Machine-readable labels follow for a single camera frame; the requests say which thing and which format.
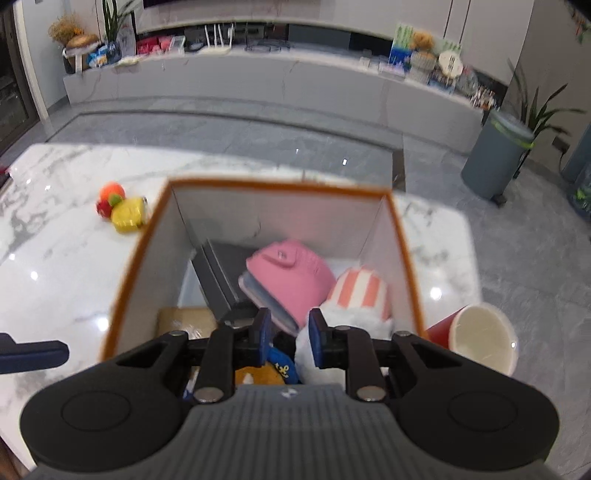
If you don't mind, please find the gold jewelry box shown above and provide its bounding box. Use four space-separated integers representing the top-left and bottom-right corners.
156 307 218 340

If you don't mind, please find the striped popcorn plush toy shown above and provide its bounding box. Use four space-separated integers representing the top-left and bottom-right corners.
294 267 394 387

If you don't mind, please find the black flat box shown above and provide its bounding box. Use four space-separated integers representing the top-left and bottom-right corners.
191 240 259 323

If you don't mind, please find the orange white storage box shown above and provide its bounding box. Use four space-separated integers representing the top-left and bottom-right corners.
98 177 426 361

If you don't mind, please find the red paper cup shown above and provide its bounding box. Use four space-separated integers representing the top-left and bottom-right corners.
427 303 519 376

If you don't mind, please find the yellow tape measure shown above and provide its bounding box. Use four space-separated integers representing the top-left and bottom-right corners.
110 197 147 234

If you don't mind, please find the orange red crochet fruit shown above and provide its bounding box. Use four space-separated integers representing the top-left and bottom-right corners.
95 182 126 219

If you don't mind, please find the grey trash bin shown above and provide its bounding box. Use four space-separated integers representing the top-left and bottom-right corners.
461 110 534 207

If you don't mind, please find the white tv cabinet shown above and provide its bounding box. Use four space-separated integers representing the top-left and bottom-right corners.
63 48 482 153

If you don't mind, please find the white wifi router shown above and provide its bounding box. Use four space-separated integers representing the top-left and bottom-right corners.
198 24 235 55

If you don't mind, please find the potted green plant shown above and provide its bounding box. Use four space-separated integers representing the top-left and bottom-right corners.
507 59 586 138

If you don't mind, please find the teddy bear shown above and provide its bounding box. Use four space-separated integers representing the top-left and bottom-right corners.
409 30 435 52

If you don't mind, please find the dried flower vase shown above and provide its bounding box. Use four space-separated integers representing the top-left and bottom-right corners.
48 13 100 75

